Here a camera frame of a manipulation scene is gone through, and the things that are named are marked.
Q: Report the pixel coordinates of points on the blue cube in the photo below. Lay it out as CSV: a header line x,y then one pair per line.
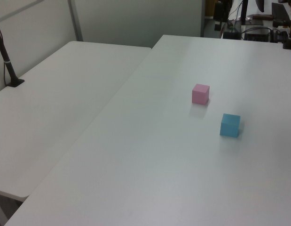
x,y
228,127

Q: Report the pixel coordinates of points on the pink cube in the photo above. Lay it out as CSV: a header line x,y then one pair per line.
x,y
199,95

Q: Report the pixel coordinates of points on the white side table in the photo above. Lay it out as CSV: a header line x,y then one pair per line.
x,y
53,106

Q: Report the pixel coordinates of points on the black box device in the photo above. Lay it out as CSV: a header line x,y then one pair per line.
x,y
218,14

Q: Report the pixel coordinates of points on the black upright monitor stand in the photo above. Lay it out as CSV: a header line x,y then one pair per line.
x,y
244,14

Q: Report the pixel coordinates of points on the black clamp with rod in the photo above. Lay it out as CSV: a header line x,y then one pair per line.
x,y
289,40

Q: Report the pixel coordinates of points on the grey metal partition post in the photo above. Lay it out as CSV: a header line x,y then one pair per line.
x,y
76,21

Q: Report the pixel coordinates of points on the black camera stand pole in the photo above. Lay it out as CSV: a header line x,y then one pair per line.
x,y
5,58

